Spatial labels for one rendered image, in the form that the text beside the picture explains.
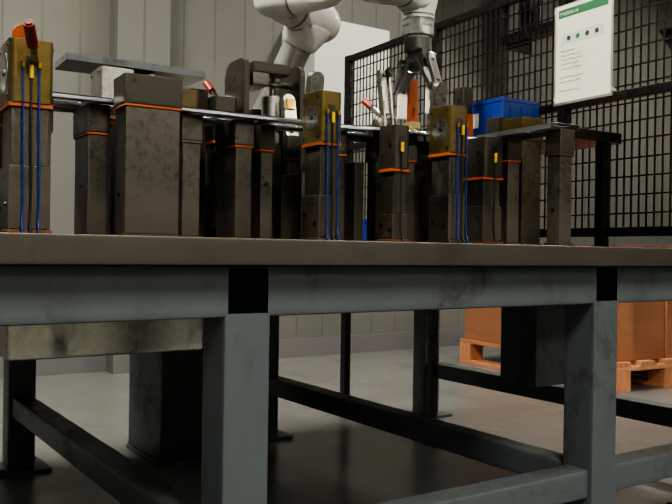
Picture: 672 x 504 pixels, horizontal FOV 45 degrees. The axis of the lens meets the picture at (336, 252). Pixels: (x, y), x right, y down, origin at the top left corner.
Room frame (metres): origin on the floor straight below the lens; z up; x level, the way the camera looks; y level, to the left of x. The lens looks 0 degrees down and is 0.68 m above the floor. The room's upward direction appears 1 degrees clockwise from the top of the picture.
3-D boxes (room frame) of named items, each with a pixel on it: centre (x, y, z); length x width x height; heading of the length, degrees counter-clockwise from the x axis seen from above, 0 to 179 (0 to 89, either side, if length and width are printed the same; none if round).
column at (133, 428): (2.71, 0.50, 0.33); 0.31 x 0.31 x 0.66; 34
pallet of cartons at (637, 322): (4.70, -1.45, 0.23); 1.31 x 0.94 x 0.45; 24
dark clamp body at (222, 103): (2.14, 0.32, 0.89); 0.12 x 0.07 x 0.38; 32
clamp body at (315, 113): (1.84, 0.03, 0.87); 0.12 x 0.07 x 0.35; 32
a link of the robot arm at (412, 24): (2.21, -0.22, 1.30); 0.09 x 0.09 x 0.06
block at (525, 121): (2.25, -0.52, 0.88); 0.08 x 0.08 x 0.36; 32
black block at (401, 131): (1.96, -0.15, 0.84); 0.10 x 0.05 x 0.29; 32
